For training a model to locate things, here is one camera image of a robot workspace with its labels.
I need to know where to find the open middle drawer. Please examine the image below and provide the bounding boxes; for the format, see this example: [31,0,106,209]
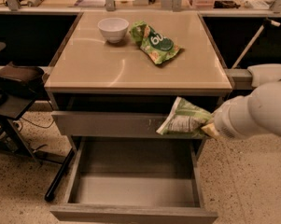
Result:
[50,138,218,224]

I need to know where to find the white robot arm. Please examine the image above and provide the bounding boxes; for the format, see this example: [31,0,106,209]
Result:
[202,80,281,140]

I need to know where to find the green jalapeno chip bag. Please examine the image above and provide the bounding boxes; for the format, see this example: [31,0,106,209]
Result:
[156,97,212,139]

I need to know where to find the black floor cable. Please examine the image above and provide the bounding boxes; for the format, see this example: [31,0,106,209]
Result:
[20,100,56,130]

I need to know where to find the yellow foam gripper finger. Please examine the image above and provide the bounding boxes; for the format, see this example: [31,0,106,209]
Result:
[202,123,220,139]

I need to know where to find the white handled tool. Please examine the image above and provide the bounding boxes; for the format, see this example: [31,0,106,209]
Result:
[232,18,281,69]

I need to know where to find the grey upper drawer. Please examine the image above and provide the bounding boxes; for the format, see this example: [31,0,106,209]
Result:
[52,111,209,139]

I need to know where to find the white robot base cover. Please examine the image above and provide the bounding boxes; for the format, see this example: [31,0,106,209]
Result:
[247,63,281,88]

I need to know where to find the green chip bag on counter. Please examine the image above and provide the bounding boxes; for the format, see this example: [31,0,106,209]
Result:
[129,21,181,65]

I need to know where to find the white ceramic bowl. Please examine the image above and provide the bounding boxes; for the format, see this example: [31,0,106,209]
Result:
[97,18,129,43]

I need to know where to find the dark bag on side table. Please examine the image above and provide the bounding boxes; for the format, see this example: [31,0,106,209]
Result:
[0,63,44,98]

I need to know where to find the grey drawer cabinet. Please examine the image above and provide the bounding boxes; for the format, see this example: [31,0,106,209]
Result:
[44,10,234,224]

